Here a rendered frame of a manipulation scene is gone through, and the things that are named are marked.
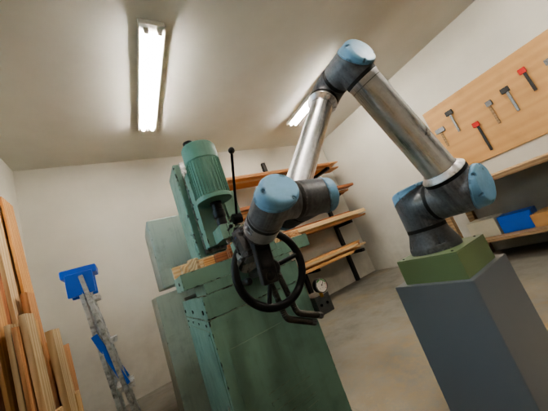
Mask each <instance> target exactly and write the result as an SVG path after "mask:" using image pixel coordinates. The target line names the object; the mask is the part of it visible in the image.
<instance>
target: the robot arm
mask: <svg viewBox="0 0 548 411"><path fill-rule="evenodd" d="M375 58H376V55H375V54H374V51H373V50H372V48H371V47H370V46H368V45H367V44H366V43H364V42H362V41H360V40H357V39H350V40H347V41H346V42H345V43H344V44H343V45H342V46H341V48H339V49H338V52H337V53H336V55H335V56H334V57H333V59H332V60H331V61H330V62H329V64H328V65H327V67H326V68H325V70H324V71H323V72H322V74H321V75H320V76H319V78H318V80H317V81H316V84H315V85H314V87H313V89H312V92H311V94H310V95H309V98H308V101H307V106H308V108H309V110H308V113H307V117H306V120H305V122H304V125H303V129H302V132H301V135H300V137H299V140H298V144H297V147H296V149H295V151H294V155H293V158H292V161H291V163H290V166H289V170H288V173H287V175H279V174H272V175H267V176H265V177H264V178H262V179H261V181H260V182H259V185H258V187H257V188H256V189H255V191H254V198H253V200H252V202H251V205H250V209H249V212H248V214H247V216H246V219H245V221H244V222H245V223H244V227H243V228H242V230H240V231H239V232H235V236H234V238H233V241H232V243H233V244H234V246H235V248H236V251H237V253H236V258H237V260H238V261H237V266H238V267H239V269H240V271H241V272H243V273H247V272H250V271H252V270H253V269H254V268H257V270H258V274H259V279H260V283H261V285H265V286H266V285H270V284H271V283H274V282H276V281H279V277H278V274H277V271H276V265H275V262H274V259H273V256H272V251H271V247H270V244H269V243H271V242H273V241H274V240H275V239H276V236H277V235H278V233H279V231H280V230H284V231H286V230H290V229H293V228H295V227H296V226H298V225H299V224H301V223H303V222H305V221H308V220H309V219H312V218H314V217H315V216H317V215H318V214H323V213H329V212H330V211H334V210H335V209H336V208H337V207H338V203H339V191H338V187H337V185H336V183H335V182H334V181H333V180H332V179H330V178H322V177H319V178H317V179H313V178H314V175H315V172H316V167H317V163H318V161H319V157H320V152H321V149H322V145H323V143H324V139H325V134H326V131H327V127H328V124H329V119H330V116H331V115H332V114H333V113H334V112H335V111H336V109H337V107H338V103H339V101H340V99H341V98H342V97H343V95H344V93H345V92H346V91H348V92H349V93H350V94H352V95H353V96H354V97H355V99H356V100H357V101H358V102H359V103H360V105H361V106H362V107H363V108H364V109H365V110H366V112H367V113H368V114H369V115H370V116H371V117H372V118H373V119H374V120H375V121H376V122H377V124H378V125H379V126H380V127H381V128H382V130H383V131H384V132H385V133H386V134H387V135H388V137H389V138H390V139H391V140H392V141H393V143H394V144H395V145H396V146H397V147H398V148H399V150H400V151H401V152H402V153H403V154H404V155H405V156H406V157H407V158H408V159H409V161H410V162H411V163H412V164H413V165H414V166H415V168H416V169H417V170H418V171H419V172H420V173H421V175H422V176H423V177H424V180H423V181H420V182H418V183H415V184H413V185H410V186H408V187H407V188H404V189H402V190H401V191H399V192H397V193H396V194H395V195H394V196H393V197H392V201H393V203H394V207H395V208H396V211H397V213H398V215H399V216H400V219H401V222H402V224H403V225H404V228H405V230H406V232H407V233H408V236H409V248H410V253H411V255H412V256H414V257H417V256H423V255H428V254H434V253H438V252H440V251H443V250H447V249H450V248H453V247H454V246H457V245H460V244H461V243H462V242H463V240H462V238H461V237H460V236H459V235H458V234H457V233H456V232H455V231H454V230H453V229H452V228H451V227H450V226H449V225H448V224H447V222H446V220H445V219H446V218H449V217H453V216H455V215H458V214H463V213H466V212H469V211H472V210H479V209H481V208H482V207H485V206H489V205H491V204H492V203H494V201H495V199H496V195H497V191H496V186H495V183H494V180H493V177H492V176H491V174H490V173H489V171H488V169H487V168H486V167H485V166H484V165H482V164H480V163H473V164H471V165H469V164H468V163H467V162H466V161H465V160H464V159H463V158H454V157H453V156H452V155H451V154H450V152H449V151H448V150H447V149H446V148H445V146H444V145H443V144H442V143H441V142H440V141H439V140H438V139H437V138H436V137H435V135H434V134H433V133H432V132H431V131H430V129H429V128H428V127H427V126H426V125H425V123H424V122H423V121H422V120H421V119H420V118H419V116H418V115H417V114H416V113H415V112H414V111H413V110H412V109H411V108H410V107H409V105H408V104H407V103H406V102H405V101H404V99H403V98H402V97H401V96H400V95H399V93H398V92H397V91H396V90H395V89H394V87H393V86H392V85H391V84H390V83H389V81H388V80H387V79H386V78H385V77H384V76H383V75H382V74H381V73H380V72H379V71H378V69H377V66H376V65H375V64H374V63H373V62H374V61H375ZM235 238H236V239H235ZM238 253H240V254H241V255H239V254H238Z"/></svg>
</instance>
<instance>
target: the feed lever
mask: <svg viewBox="0 0 548 411"><path fill-rule="evenodd" d="M228 152H229V153H230V155H231V164H232V183H233V193H234V203H235V212H236V213H235V214H232V215H231V220H232V222H233V224H235V226H236V225H237V224H239V223H242V222H243V216H242V214H241V213H238V211H237V201H236V182H235V171H234V161H233V153H234V152H235V149H234V148H233V147H230V148H229V149H228Z"/></svg>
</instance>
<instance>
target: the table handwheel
mask: <svg viewBox="0 0 548 411"><path fill-rule="evenodd" d="M276 238H278V239H280V240H282V241H283V242H284V243H286V244H287V245H288V247H289V248H291V249H292V251H293V254H291V255H290V256H288V257H286V258H284V259H282V260H280V261H277V260H275V259H274V262H275V265H276V271H277V274H279V272H280V270H281V265H282V264H284V263H286V262H288V261H290V260H291V259H294V258H296V260H297V263H298V280H297V284H296V286H295V288H294V290H293V292H292V293H291V294H290V295H289V296H288V297H287V298H286V299H284V300H282V301H280V302H278V303H272V283H271V284H270V285H267V303H263V302H260V301H259V300H257V299H255V298H253V297H252V296H251V295H250V294H249V293H248V292H247V290H246V289H245V287H244V286H243V285H242V283H241V277H240V271H239V267H238V266H237V261H238V260H237V258H236V253H237V251H236V249H235V250H234V253H233V256H232V262H231V275H232V282H233V284H234V287H235V289H236V291H237V293H238V294H239V295H240V297H241V298H242V299H243V301H244V302H245V303H247V304H248V305H249V306H251V307H252V308H254V309H256V310H259V311H261V312H279V311H282V310H284V309H286V308H287V307H289V306H290V305H291V304H293V303H294V302H295V301H296V299H297V298H298V296H299V295H300V294H301V292H302V290H303V287H304V283H305V279H306V267H305V262H304V258H303V255H302V253H301V251H300V249H299V247H298V246H297V245H296V243H295V242H294V241H293V240H292V239H291V238H290V237H289V236H287V235H286V234H284V233H283V232H279V233H278V235H277V236H276ZM249 276H250V277H251V278H255V277H259V274H258V270H257V268H254V269H253V270H252V271H250V272H249Z"/></svg>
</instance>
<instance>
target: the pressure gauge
mask: <svg viewBox="0 0 548 411"><path fill-rule="evenodd" d="M322 281H323V283H322ZM312 287H313V289H314V290H315V291H316V292H317V293H319V295H320V297H321V298H322V297H324V295H323V293H324V292H325V291H326V290H327V288H328V284H327V281H326V280H325V279H324V278H317V279H315V280H314V281H313V282H312Z"/></svg>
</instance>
